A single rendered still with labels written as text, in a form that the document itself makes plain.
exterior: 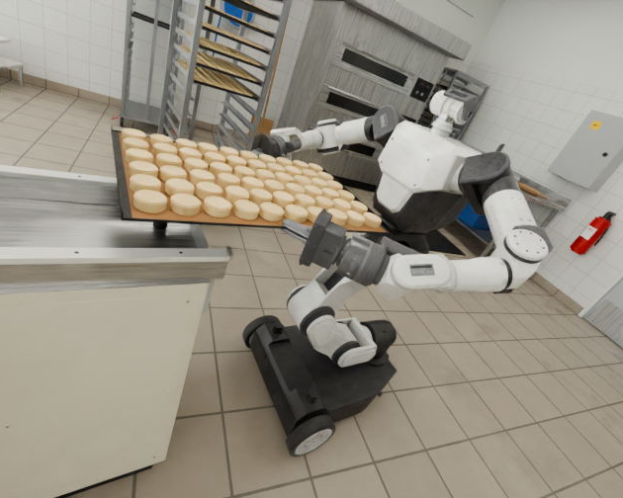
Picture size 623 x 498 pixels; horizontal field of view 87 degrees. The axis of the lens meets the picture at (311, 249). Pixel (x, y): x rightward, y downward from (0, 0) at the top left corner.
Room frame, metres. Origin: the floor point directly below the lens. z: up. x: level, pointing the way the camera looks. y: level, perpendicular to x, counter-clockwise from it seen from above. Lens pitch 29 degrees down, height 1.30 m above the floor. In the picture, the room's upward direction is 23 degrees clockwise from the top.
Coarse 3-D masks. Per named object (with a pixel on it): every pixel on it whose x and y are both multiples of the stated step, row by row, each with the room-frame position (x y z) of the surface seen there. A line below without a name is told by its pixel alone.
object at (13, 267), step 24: (0, 264) 0.33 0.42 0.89; (24, 264) 0.35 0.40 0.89; (48, 264) 0.37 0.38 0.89; (72, 264) 0.39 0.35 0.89; (96, 264) 0.41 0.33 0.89; (120, 264) 0.43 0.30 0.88; (144, 264) 0.46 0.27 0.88; (168, 264) 0.48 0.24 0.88; (192, 264) 0.51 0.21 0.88; (216, 264) 0.54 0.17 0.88; (0, 288) 0.33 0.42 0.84
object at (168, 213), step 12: (120, 132) 0.71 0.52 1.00; (204, 156) 0.78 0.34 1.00; (216, 180) 0.67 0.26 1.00; (240, 180) 0.73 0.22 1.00; (132, 192) 0.49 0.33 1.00; (132, 204) 0.45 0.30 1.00; (168, 204) 0.50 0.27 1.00; (144, 216) 0.43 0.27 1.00; (156, 216) 0.44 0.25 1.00; (168, 216) 0.46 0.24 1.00; (180, 216) 0.47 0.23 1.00; (192, 216) 0.49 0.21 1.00; (204, 216) 0.50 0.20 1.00; (228, 216) 0.54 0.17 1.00; (348, 228) 0.71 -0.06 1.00; (360, 228) 0.74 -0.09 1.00; (372, 228) 0.77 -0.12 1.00
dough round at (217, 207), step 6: (210, 198) 0.54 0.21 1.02; (216, 198) 0.55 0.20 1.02; (204, 204) 0.52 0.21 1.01; (210, 204) 0.52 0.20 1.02; (216, 204) 0.53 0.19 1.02; (222, 204) 0.54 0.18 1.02; (228, 204) 0.55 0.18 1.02; (204, 210) 0.52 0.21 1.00; (210, 210) 0.51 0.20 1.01; (216, 210) 0.52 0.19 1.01; (222, 210) 0.52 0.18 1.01; (228, 210) 0.54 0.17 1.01; (216, 216) 0.52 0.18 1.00; (222, 216) 0.52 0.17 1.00
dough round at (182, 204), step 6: (174, 198) 0.49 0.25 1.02; (180, 198) 0.50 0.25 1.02; (186, 198) 0.51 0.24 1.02; (192, 198) 0.51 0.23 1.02; (174, 204) 0.48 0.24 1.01; (180, 204) 0.48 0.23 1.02; (186, 204) 0.49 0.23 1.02; (192, 204) 0.49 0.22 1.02; (198, 204) 0.50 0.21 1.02; (174, 210) 0.48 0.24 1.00; (180, 210) 0.48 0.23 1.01; (186, 210) 0.48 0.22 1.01; (192, 210) 0.49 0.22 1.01; (198, 210) 0.50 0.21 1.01
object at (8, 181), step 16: (0, 176) 0.53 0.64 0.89; (16, 176) 0.54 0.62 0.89; (32, 176) 0.56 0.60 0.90; (48, 176) 0.58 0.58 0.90; (64, 176) 0.60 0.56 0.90; (80, 176) 0.62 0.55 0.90; (96, 176) 0.65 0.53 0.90; (0, 192) 0.53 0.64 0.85; (16, 192) 0.54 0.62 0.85; (32, 192) 0.56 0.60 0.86; (48, 192) 0.58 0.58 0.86; (64, 192) 0.59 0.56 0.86; (80, 192) 0.61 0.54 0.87; (96, 192) 0.63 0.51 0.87; (112, 192) 0.65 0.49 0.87
